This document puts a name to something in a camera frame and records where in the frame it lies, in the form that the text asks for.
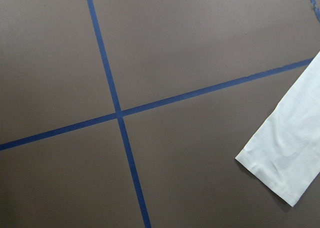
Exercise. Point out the white cotton t-shirt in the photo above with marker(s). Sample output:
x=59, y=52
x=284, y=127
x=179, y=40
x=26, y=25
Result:
x=284, y=153

